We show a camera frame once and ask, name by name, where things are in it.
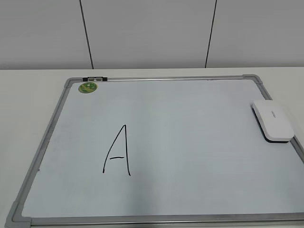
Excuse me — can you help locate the white whiteboard eraser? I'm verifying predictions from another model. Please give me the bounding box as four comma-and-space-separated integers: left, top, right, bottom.
251, 100, 295, 143

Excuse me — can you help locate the black silver marker clip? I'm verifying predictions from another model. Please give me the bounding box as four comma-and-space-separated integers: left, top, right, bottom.
82, 76, 108, 82

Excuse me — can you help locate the white whiteboard with grey frame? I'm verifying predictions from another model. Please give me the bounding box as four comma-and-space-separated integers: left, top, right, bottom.
5, 75, 304, 228

